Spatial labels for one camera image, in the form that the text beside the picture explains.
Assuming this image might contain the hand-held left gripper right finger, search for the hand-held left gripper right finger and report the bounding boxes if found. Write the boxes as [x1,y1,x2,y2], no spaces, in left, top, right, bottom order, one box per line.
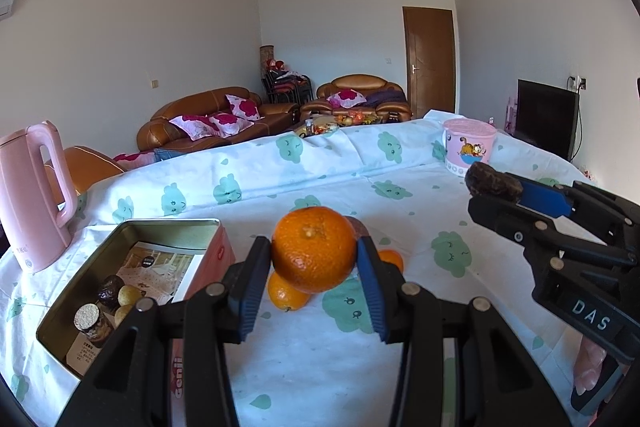
[355,237,571,427]

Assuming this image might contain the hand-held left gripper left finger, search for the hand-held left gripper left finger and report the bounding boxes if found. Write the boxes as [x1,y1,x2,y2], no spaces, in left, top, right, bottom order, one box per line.
[55,236,273,427]

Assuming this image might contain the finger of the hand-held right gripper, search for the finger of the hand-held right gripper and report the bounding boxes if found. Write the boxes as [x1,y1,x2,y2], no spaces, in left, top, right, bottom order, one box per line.
[517,179,640,253]
[468,194,636,271]

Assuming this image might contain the smooth orange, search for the smooth orange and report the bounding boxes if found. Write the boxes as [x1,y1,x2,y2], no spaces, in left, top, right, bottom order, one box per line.
[267,272,312,312]
[377,249,404,276]

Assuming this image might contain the dark brown pastry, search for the dark brown pastry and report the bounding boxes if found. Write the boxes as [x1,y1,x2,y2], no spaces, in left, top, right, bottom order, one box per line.
[464,163,524,202]

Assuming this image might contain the pink metal tin box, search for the pink metal tin box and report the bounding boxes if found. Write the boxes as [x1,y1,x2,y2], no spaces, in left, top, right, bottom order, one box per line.
[36,218,236,408]

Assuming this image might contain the large mandarin orange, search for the large mandarin orange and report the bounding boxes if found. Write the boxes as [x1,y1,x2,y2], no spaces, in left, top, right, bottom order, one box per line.
[271,206,358,294]

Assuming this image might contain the chocolate donut front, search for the chocolate donut front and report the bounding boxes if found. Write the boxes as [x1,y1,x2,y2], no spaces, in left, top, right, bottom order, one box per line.
[97,275,126,309]

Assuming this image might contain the chocolate cake roll front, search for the chocolate cake roll front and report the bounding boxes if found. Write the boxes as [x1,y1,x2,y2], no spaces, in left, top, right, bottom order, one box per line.
[74,303,116,348]

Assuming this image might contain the person's right hand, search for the person's right hand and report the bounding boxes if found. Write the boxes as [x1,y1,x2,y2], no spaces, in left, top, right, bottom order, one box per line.
[574,339,608,397]

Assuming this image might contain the white green cloud print tablecloth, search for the white green cloud print tablecloth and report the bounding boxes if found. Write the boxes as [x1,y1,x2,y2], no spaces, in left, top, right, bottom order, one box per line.
[0,109,640,427]

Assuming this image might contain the pink cartoon cat cup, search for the pink cartoon cat cup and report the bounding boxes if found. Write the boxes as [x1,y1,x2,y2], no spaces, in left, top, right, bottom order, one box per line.
[442,118,497,178]

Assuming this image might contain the black television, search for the black television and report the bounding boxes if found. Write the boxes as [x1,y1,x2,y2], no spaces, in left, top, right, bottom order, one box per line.
[515,79,581,162]

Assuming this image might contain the printed paper leaflet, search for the printed paper leaflet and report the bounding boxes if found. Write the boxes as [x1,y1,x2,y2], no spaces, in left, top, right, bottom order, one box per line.
[67,241,208,373]

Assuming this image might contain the blue jeans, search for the blue jeans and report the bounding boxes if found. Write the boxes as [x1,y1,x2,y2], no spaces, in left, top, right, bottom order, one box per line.
[154,148,196,163]

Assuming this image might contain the white red flower pillow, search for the white red flower pillow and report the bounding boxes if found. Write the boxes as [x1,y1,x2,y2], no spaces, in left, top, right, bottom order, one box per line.
[170,114,221,140]
[226,94,263,120]
[209,112,255,136]
[327,90,367,108]

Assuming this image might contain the purple blanket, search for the purple blanket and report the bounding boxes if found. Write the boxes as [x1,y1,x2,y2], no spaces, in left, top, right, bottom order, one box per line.
[367,91,407,108]

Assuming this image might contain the red white printed cloth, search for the red white printed cloth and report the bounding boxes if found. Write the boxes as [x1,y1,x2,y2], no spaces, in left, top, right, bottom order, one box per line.
[112,151,156,170]

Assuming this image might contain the cluttered coffee table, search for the cluttered coffee table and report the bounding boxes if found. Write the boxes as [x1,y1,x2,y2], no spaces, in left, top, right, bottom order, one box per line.
[292,112,386,138]

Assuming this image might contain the brown wooden door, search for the brown wooden door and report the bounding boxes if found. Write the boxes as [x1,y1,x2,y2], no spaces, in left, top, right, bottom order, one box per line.
[403,7,457,115]

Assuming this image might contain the long brown leather sofa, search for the long brown leather sofa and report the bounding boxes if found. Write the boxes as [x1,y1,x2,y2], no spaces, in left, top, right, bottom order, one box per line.
[137,87,301,152]

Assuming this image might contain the orange-brown leather chair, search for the orange-brown leather chair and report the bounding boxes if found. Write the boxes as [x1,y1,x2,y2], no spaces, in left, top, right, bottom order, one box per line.
[44,146,126,198]

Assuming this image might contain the stacked black chairs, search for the stacked black chairs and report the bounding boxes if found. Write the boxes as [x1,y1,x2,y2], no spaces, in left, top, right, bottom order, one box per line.
[262,69,313,104]

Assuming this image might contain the short brown leather sofa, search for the short brown leather sofa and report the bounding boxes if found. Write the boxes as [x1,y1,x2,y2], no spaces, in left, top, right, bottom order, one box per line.
[300,74,413,124]

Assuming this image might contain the pink electric kettle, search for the pink electric kettle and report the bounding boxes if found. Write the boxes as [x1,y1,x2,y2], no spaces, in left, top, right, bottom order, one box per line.
[0,121,78,275]

